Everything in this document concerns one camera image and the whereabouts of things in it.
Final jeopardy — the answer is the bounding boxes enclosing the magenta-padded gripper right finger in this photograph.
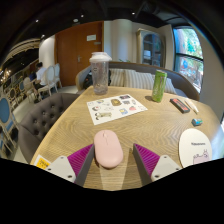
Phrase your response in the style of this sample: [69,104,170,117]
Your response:
[132,143,183,186]

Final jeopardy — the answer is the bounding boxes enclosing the white tube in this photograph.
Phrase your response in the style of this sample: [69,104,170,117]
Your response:
[184,97,200,115]

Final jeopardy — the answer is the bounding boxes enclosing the black box orange print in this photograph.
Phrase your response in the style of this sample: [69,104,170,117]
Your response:
[169,97,191,114]

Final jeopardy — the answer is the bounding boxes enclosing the striped cushion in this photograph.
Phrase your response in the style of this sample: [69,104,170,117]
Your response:
[109,68,126,88]
[123,69,156,91]
[165,77,177,95]

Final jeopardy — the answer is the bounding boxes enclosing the grey curved sofa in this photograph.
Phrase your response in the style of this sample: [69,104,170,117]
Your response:
[75,61,201,102]

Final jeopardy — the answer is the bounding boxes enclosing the clear shaker bottle white lid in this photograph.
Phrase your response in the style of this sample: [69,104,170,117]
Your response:
[88,51,113,96]

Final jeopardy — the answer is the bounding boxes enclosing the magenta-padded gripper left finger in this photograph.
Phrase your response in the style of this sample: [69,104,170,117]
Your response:
[44,143,96,187]

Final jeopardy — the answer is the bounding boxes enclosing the brown wooden door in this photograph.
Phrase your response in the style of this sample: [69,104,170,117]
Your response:
[54,20,104,88]

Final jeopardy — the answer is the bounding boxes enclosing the dark-framed glass window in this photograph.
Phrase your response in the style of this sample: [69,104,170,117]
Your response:
[172,26,204,94]

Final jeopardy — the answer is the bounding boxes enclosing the white sticker sheet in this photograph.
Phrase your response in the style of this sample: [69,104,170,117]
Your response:
[86,94,148,126]

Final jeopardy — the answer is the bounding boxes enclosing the small teal packet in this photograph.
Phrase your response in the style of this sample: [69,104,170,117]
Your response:
[191,117,203,127]

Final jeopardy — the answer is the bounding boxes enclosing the grey tufted armchair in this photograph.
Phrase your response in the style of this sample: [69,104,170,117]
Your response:
[17,92,81,164]

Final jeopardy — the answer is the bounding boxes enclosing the pink computer mouse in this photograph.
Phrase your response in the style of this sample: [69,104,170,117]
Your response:
[93,129,124,170]

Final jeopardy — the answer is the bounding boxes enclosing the green drink can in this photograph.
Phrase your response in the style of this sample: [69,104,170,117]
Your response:
[151,69,168,103]

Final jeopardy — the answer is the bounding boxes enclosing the white mouse pad pink rest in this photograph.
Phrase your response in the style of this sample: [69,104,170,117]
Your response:
[178,128,213,169]

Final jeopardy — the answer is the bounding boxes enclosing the blue upholstered chairs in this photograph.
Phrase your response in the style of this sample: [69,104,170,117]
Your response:
[0,79,21,158]

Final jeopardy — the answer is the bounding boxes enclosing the arched glass cabinet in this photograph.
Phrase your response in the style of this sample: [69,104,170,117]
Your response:
[135,28,167,69]

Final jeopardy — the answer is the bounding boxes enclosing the person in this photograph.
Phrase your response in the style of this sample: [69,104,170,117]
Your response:
[29,62,48,88]

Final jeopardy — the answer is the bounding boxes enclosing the yellow code sticker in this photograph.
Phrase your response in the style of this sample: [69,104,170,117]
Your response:
[33,154,52,170]

